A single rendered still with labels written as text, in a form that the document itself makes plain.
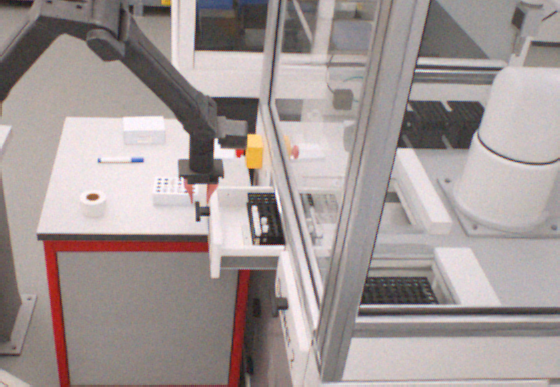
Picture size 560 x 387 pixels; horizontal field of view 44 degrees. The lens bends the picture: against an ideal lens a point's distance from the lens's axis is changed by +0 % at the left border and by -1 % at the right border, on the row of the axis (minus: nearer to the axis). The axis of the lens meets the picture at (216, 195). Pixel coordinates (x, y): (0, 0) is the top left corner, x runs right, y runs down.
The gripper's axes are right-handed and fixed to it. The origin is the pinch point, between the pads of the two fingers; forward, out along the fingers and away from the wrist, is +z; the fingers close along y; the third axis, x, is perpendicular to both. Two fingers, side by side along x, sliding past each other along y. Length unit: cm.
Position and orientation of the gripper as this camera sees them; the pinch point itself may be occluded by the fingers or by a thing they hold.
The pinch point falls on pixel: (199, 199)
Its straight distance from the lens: 161.3
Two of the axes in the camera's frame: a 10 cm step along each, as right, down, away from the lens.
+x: -0.8, -5.8, 8.1
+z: -0.4, 8.2, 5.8
